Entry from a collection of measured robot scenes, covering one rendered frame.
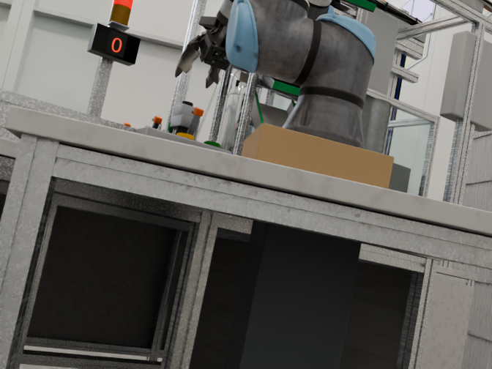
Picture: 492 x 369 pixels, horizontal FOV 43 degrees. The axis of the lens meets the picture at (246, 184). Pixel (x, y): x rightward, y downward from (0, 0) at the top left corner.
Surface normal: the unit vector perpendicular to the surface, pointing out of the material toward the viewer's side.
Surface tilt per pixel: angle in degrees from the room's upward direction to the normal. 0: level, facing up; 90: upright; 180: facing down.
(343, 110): 74
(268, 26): 90
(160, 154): 90
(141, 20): 90
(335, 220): 90
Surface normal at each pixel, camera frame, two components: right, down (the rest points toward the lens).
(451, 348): 0.52, 0.01
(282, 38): 0.19, 0.08
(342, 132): 0.40, -0.29
